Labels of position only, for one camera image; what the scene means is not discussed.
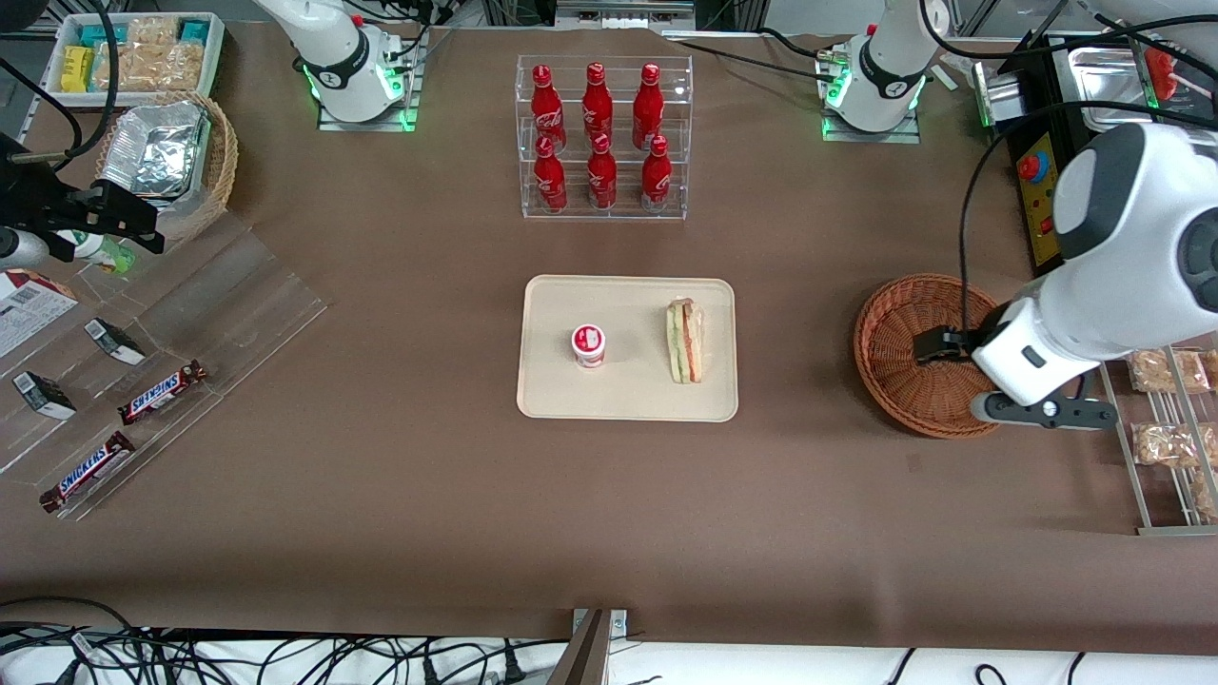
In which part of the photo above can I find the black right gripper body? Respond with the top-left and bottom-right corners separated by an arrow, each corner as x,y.
0,131 -> 77,263

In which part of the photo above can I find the triangle sandwich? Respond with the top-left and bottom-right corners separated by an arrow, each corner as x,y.
665,298 -> 706,385

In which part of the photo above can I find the brown round wicker basket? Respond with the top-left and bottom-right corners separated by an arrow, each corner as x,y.
854,274 -> 1012,440

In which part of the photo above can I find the aluminium foil tray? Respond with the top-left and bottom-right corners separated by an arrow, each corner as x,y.
100,100 -> 212,201

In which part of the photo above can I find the tan wicker basket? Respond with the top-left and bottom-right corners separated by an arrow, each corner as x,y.
93,90 -> 239,244

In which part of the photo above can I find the steel tray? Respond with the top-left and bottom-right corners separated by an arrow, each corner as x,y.
1066,43 -> 1157,132

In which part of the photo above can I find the beige plastic tray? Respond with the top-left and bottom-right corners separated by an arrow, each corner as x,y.
517,275 -> 738,422

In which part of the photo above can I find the small green white bottle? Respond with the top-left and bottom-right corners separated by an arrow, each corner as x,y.
55,230 -> 137,275

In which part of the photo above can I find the small black white box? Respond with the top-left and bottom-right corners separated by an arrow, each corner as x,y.
84,318 -> 147,366
11,371 -> 77,421

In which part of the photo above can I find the red white barcode box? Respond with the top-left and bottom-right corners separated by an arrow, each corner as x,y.
0,269 -> 80,360

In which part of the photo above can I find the clear acrylic display shelf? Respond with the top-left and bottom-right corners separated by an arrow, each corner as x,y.
0,211 -> 330,521

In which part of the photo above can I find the clear cracker pack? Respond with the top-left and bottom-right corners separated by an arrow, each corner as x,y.
95,43 -> 206,93
124,17 -> 182,49

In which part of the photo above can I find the brown snickers bar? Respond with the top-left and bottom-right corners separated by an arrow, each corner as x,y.
39,431 -> 136,515
117,359 -> 208,426

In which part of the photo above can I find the white plastic snack bin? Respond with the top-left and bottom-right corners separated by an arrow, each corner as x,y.
43,13 -> 226,108

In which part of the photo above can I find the red plastic object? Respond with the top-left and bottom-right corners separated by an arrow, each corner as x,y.
1142,43 -> 1183,101

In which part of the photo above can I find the red cola bottle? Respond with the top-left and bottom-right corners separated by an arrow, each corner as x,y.
581,62 -> 615,144
586,133 -> 619,210
632,63 -> 665,151
531,65 -> 567,153
640,135 -> 673,212
533,135 -> 569,213

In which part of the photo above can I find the brown paper table cover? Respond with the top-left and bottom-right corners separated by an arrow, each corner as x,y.
0,21 -> 1218,657

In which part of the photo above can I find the clear acrylic bottle rack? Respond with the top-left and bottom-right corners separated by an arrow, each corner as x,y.
517,54 -> 694,221

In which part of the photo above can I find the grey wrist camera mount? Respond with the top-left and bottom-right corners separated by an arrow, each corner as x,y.
0,226 -> 50,270
969,376 -> 1120,431

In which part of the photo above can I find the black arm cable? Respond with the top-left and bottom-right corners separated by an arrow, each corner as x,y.
0,0 -> 121,177
957,100 -> 1218,332

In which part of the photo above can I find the grey metal wire rack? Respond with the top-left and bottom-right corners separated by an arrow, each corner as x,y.
1094,347 -> 1218,537

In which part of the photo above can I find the black table cable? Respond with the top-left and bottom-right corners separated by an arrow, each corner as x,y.
663,27 -> 848,85

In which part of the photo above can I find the black floor cable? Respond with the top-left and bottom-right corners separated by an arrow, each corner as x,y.
0,597 -> 144,657

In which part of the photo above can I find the metal table bracket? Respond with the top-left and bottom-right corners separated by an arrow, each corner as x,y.
571,609 -> 629,640

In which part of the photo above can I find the aluminium frame profile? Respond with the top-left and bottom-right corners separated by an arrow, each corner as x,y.
555,0 -> 696,29

